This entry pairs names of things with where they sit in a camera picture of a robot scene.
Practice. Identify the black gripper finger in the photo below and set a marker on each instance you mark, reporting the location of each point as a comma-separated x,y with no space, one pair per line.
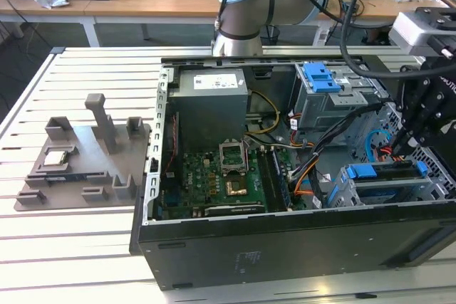
436,133
409,104

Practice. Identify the hard disk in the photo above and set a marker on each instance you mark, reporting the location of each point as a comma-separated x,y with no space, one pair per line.
363,170

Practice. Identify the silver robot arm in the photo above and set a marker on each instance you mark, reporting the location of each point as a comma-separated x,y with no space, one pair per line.
249,8

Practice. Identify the metal disk bay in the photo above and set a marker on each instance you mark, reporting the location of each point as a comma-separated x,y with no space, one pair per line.
392,183

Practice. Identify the metal drive cage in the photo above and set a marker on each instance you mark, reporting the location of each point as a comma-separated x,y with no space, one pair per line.
320,111

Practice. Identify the blue drive latch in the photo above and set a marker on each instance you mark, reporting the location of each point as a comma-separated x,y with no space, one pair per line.
322,79

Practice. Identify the white power strip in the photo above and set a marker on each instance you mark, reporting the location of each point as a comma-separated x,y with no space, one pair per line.
322,37

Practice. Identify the installed RAM stick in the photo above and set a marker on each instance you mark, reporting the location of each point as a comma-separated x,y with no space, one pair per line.
283,181

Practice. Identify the black RAM slot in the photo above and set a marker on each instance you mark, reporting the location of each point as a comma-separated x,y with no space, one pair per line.
268,183

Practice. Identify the locking lever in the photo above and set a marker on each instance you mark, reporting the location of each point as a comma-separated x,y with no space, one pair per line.
247,156

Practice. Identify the CPU socket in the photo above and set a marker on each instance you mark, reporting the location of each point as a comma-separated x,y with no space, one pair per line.
237,187

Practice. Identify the black PC case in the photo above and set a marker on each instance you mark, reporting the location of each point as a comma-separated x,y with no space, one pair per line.
285,250

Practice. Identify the grey power supply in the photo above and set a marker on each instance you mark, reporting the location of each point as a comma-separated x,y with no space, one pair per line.
210,108

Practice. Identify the black graphics card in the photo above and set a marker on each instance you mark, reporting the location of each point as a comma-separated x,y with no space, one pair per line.
235,210

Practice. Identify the green motherboard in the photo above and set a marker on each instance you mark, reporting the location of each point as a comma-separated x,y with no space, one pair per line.
203,179

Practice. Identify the black case fan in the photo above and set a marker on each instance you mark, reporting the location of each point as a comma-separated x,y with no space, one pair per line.
171,147

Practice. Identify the long wooden desk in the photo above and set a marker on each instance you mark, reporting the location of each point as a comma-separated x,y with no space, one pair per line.
121,5

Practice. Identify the grey parts rack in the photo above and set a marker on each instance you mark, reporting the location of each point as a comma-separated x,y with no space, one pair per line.
89,154

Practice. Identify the silver CPU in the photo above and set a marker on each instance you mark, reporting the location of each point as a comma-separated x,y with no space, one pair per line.
55,158

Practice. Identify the small wooden desk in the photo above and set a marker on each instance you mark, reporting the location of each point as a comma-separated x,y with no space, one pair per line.
21,6

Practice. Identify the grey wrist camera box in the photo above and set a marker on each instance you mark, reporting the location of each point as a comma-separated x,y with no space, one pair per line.
413,33

